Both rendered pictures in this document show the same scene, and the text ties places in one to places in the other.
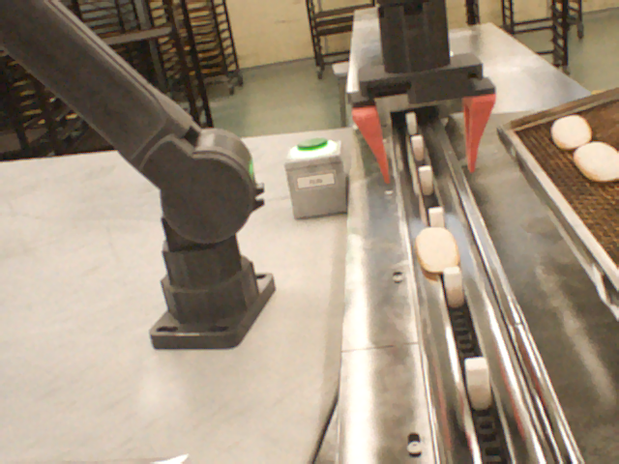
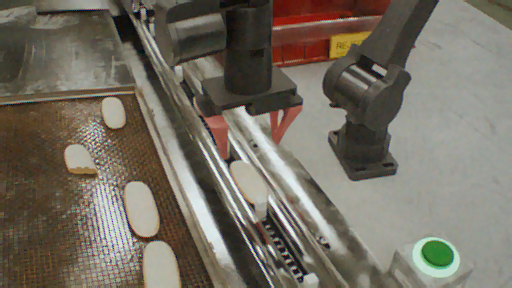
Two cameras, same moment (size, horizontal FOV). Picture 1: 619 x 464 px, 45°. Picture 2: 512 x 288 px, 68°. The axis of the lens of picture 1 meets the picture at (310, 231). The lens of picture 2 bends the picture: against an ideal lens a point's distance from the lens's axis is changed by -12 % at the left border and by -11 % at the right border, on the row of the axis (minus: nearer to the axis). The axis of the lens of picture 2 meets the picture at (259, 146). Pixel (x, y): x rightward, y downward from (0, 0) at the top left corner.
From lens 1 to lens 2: 109 cm
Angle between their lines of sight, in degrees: 115
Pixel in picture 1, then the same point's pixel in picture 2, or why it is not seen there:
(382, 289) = (256, 135)
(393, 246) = (272, 168)
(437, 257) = (241, 165)
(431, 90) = not seen: hidden behind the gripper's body
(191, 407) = (314, 112)
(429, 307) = (232, 140)
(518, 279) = (201, 202)
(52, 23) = not seen: outside the picture
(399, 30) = not seen: hidden behind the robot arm
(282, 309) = (328, 164)
